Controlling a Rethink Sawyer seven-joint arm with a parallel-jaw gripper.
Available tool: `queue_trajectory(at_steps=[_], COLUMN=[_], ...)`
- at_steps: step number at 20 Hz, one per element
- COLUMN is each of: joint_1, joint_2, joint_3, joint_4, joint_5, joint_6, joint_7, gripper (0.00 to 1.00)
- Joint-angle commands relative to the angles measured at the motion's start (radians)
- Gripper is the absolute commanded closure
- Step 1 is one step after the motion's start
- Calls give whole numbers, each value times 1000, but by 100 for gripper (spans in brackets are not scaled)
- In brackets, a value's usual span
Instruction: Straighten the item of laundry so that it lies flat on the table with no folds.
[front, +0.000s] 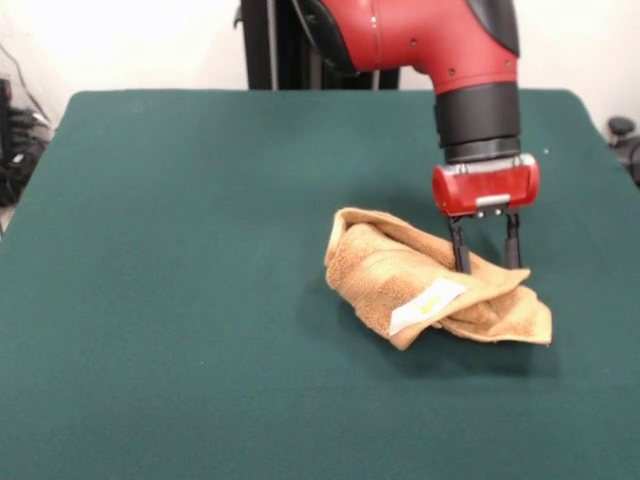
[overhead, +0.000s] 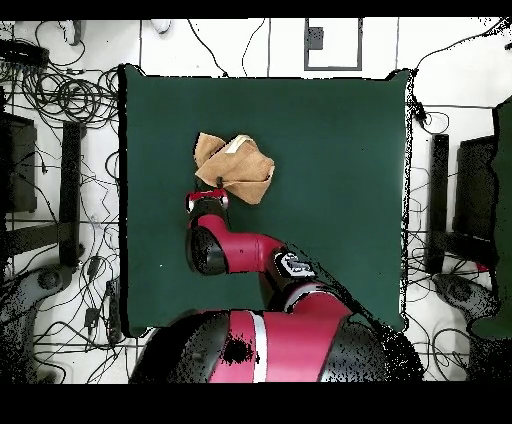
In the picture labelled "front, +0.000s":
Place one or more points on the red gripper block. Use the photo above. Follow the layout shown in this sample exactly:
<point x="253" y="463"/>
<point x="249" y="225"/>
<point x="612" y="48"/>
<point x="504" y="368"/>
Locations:
<point x="485" y="187"/>

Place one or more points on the tan terry towel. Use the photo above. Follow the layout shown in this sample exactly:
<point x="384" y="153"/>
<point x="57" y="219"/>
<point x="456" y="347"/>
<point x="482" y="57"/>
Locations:
<point x="400" y="280"/>

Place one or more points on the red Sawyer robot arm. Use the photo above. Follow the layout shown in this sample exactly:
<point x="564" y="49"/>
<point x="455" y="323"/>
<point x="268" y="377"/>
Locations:
<point x="400" y="35"/>

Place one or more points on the dark green table cloth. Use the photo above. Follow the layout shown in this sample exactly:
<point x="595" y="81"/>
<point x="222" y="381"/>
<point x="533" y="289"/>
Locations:
<point x="150" y="250"/>

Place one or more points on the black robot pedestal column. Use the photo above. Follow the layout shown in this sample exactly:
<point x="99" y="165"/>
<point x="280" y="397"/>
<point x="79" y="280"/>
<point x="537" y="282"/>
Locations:
<point x="290" y="50"/>

